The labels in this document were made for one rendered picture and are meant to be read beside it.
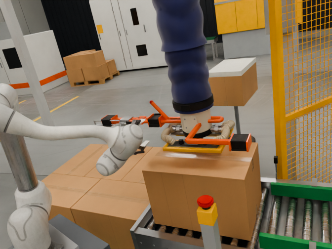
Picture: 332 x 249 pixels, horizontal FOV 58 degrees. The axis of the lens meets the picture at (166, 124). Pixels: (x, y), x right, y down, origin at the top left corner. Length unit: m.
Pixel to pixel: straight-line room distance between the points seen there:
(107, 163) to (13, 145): 0.47
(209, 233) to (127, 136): 0.54
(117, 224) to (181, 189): 0.66
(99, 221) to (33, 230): 0.82
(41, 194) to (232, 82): 2.33
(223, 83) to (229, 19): 5.60
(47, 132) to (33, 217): 0.44
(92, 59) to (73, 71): 0.79
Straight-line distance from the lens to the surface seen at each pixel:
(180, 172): 1.67
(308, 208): 2.03
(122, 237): 2.28
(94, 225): 2.38
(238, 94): 3.38
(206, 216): 1.30
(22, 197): 1.71
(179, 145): 1.67
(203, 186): 1.65
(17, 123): 1.35
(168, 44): 1.50
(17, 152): 1.59
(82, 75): 9.26
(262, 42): 8.93
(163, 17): 1.48
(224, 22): 8.92
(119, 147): 1.30
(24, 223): 1.57
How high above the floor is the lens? 1.82
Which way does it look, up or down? 22 degrees down
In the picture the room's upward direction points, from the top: 11 degrees counter-clockwise
